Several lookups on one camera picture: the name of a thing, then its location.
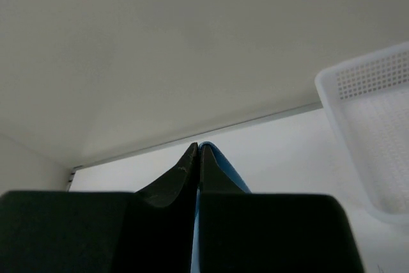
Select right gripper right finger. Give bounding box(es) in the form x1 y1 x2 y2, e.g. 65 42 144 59
198 144 364 272

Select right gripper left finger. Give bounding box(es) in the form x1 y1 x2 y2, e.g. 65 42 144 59
1 143 197 272

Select blue shorts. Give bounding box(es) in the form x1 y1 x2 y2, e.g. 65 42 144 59
190 141 251 273

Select white plastic basket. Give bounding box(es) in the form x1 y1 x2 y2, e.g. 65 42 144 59
314 42 408 226

